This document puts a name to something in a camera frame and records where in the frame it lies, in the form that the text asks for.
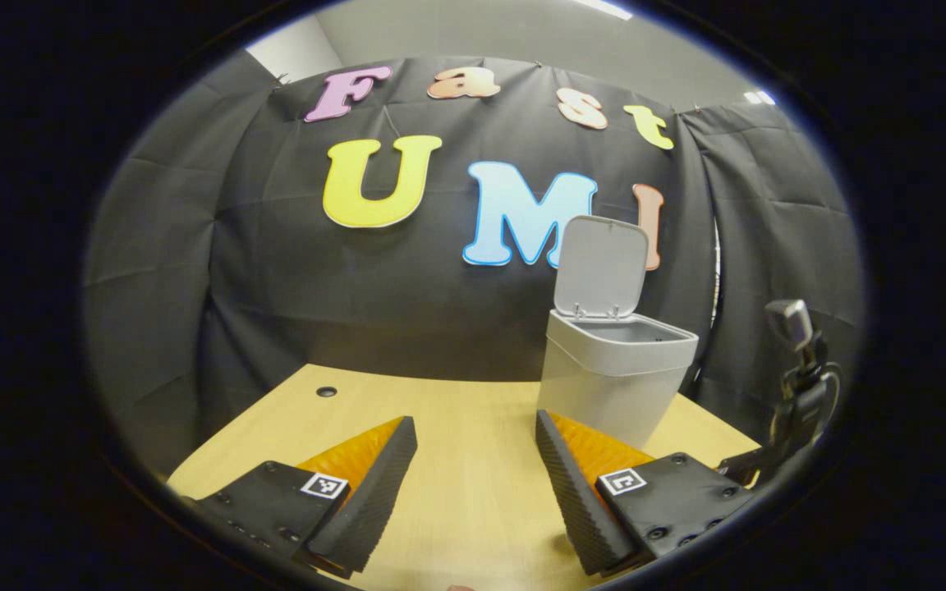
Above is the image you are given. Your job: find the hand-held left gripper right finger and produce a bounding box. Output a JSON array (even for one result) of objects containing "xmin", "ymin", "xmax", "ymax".
[{"xmin": 535, "ymin": 409, "xmax": 757, "ymax": 578}]

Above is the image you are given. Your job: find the black backdrop cloth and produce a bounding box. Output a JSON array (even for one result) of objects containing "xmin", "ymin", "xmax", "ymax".
[{"xmin": 83, "ymin": 53, "xmax": 864, "ymax": 477}]

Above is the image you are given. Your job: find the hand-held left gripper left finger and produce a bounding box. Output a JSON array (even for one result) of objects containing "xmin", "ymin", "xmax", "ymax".
[{"xmin": 181, "ymin": 415, "xmax": 419, "ymax": 580}]

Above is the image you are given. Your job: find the wooden desktop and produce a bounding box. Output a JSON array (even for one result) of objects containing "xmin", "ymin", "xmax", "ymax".
[{"xmin": 168, "ymin": 364, "xmax": 763, "ymax": 591}]

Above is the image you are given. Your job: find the grey desktop garbage bin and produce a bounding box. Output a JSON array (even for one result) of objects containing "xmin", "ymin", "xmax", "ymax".
[{"xmin": 536, "ymin": 215, "xmax": 700, "ymax": 451}]

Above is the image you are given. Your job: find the long ceiling light panel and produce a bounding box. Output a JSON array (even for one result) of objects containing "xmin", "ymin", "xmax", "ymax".
[{"xmin": 576, "ymin": 0, "xmax": 634, "ymax": 21}]

